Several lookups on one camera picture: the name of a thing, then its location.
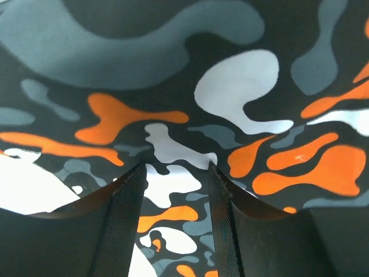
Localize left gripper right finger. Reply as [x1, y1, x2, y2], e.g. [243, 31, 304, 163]
[208, 163, 368, 276]

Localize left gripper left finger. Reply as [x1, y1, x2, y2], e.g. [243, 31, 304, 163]
[1, 164, 147, 276]

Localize camouflage orange black shorts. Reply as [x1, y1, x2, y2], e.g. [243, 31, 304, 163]
[1, 1, 368, 276]

